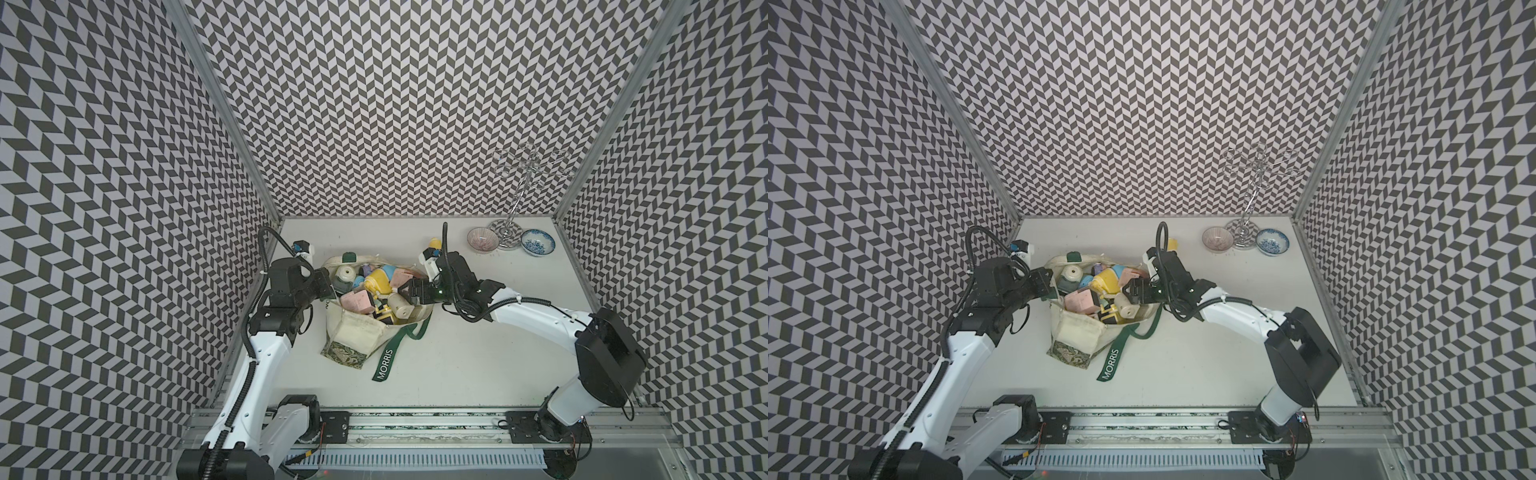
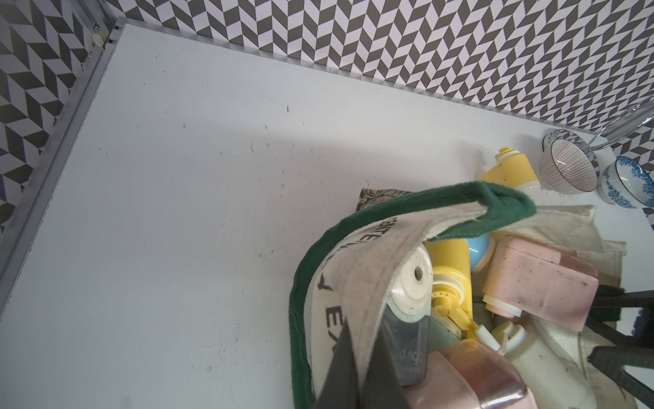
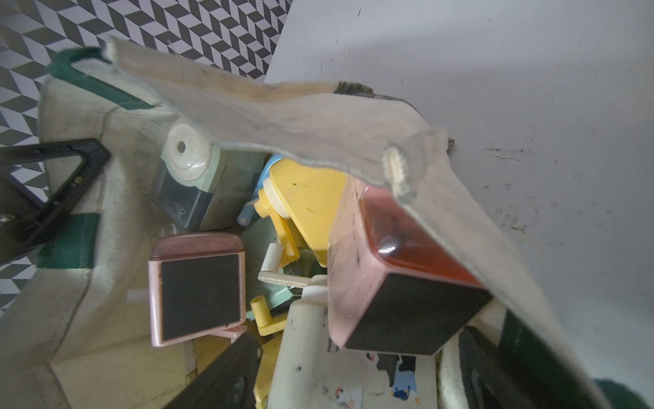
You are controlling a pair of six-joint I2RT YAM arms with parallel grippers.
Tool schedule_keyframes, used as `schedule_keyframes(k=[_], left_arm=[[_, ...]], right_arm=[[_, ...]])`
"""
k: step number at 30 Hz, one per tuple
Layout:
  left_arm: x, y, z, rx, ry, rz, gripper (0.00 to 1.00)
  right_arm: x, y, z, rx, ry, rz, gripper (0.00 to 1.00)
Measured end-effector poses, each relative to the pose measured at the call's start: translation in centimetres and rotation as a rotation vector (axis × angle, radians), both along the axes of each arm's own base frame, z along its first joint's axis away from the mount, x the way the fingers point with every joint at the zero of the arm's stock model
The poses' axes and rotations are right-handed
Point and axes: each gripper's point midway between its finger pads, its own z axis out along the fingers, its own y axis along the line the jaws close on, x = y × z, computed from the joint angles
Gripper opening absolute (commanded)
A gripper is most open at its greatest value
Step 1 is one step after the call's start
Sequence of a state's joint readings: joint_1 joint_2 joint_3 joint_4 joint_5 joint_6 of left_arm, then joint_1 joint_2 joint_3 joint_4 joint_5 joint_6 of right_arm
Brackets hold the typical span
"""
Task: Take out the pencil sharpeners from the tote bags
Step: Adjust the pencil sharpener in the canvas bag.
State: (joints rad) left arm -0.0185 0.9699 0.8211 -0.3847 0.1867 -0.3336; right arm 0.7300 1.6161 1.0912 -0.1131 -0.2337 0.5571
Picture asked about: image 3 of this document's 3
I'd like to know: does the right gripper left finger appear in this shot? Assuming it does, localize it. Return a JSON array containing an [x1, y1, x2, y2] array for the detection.
[[165, 332, 261, 409]]

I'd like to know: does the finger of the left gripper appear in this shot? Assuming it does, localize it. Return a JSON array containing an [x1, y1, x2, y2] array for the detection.
[[1, 138, 111, 264]]

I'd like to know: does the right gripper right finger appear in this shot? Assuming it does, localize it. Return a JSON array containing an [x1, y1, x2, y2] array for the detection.
[[458, 327, 593, 408]]

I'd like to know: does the cream canvas tote bag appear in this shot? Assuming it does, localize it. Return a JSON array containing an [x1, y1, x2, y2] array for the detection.
[[1, 39, 610, 408]]

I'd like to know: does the yellow round pencil sharpener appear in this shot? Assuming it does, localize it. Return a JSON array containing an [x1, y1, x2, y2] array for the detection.
[[254, 158, 347, 268]]

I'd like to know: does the white cartoon pencil sharpener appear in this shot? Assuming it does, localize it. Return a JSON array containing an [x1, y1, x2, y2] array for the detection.
[[258, 243, 439, 408]]

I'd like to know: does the pink block pencil sharpener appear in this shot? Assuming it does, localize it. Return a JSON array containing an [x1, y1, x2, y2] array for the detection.
[[147, 232, 247, 348]]

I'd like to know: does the pink rounded pencil sharpener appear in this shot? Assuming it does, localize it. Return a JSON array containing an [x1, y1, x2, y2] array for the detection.
[[328, 177, 492, 355]]

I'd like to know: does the blue round pencil sharpener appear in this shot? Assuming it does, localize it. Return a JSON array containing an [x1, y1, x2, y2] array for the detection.
[[237, 154, 284, 227]]

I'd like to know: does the mint green pencil sharpener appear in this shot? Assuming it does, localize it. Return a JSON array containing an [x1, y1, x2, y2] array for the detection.
[[151, 119, 266, 233]]

